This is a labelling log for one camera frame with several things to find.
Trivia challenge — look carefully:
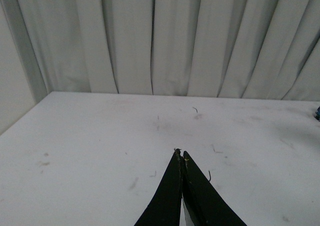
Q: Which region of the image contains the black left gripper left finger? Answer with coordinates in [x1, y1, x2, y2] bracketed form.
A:
[135, 149, 182, 226]

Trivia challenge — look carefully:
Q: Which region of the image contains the yellow push button switch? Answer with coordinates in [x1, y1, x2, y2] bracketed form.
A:
[314, 107, 320, 121]

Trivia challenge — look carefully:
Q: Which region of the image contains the white pleated curtain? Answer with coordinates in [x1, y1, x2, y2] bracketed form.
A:
[0, 0, 320, 102]

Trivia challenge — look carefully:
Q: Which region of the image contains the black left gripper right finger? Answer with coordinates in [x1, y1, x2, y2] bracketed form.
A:
[182, 151, 245, 226]

